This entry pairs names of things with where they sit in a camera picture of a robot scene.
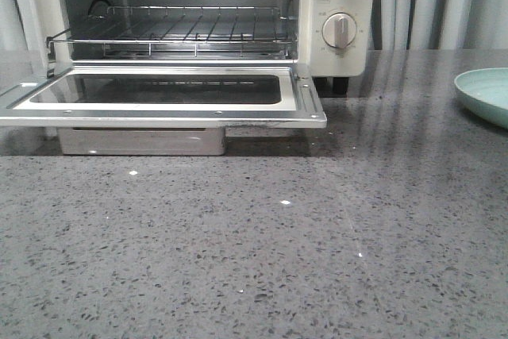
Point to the light blue plate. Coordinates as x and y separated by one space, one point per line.
484 93

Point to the white Toshiba toaster oven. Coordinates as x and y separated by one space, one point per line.
341 57

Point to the metal oven wire rack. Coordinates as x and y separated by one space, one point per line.
182 33

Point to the toaster oven glass door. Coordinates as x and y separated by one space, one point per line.
162 110

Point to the lower oven control knob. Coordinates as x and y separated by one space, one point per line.
339 30

